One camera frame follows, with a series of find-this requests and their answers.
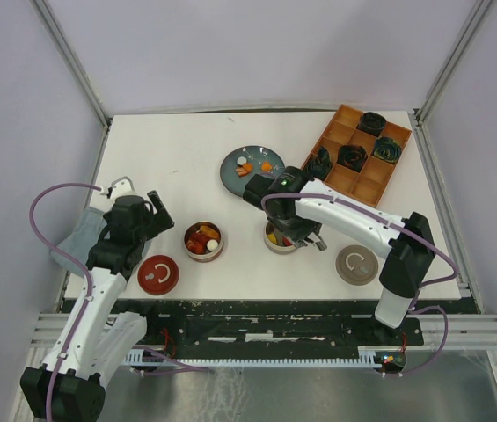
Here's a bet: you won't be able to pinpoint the beige lunch box bowl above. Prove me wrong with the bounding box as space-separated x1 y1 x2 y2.
264 222 296 255

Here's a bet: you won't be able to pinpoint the metal tongs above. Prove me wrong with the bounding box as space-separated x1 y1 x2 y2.
282 234 327 251

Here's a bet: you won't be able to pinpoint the red pepper piece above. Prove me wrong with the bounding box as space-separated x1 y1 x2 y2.
186 232 210 255

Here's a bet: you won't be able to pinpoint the fried chicken piece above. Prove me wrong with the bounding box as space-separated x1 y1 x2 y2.
198 224 221 240

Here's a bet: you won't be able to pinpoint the red steel lunch bowl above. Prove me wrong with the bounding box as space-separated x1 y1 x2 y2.
183 221 225 263

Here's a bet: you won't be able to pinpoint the white rice ball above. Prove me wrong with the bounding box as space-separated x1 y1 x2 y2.
207 240 218 251

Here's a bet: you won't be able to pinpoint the blue ceramic food plate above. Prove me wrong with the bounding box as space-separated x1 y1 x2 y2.
219 145 285 197

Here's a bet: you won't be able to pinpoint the wooden compartment tray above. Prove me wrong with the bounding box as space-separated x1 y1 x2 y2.
302 105 412 207

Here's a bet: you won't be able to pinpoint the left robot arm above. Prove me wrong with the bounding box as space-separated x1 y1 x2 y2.
20 186 174 421

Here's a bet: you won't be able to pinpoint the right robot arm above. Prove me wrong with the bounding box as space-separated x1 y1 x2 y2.
260 167 435 344

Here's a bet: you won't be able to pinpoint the red lunch box lid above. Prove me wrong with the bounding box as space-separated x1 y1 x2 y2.
137 255 179 296

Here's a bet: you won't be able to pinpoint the beige lunch box lid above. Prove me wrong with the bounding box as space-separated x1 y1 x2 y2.
335 244 379 287

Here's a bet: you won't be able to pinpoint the bacon piece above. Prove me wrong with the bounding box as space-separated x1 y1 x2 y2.
236 167 248 177

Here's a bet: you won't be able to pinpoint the blue rolled napkin left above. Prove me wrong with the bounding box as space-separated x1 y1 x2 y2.
304 147 333 181

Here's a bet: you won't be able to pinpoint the light blue cloth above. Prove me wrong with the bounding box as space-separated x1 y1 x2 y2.
50 207 107 278

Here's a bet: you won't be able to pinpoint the orange black rolled napkin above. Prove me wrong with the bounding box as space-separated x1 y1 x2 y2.
337 145 368 172

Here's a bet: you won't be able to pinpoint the green rolled napkin right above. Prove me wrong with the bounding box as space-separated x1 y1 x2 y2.
372 136 402 164

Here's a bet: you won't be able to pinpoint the dark rolled napkin top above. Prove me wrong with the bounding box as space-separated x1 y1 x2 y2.
357 112 386 136

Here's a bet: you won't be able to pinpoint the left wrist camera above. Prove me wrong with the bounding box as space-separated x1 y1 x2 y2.
99 176 136 204

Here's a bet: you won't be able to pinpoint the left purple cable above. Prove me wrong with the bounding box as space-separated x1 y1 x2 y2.
30 180 108 422

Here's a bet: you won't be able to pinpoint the purple cable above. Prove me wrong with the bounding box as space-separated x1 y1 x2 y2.
259 192 459 378
30 180 108 422

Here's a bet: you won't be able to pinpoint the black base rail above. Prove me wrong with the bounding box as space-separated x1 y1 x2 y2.
61 298 425 353

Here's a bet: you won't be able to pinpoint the white cable duct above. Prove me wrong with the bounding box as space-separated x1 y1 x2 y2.
128 346 390 367

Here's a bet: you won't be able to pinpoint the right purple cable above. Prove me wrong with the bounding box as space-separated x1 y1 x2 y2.
259 192 459 378

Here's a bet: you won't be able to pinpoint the left aluminium frame post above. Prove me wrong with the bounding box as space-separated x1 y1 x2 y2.
29 0 111 127

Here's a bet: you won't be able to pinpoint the aluminium frame post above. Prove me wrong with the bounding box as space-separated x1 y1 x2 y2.
29 0 111 127
414 0 495 126

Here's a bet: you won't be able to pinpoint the right aluminium frame post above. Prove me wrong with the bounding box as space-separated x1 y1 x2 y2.
414 0 495 126

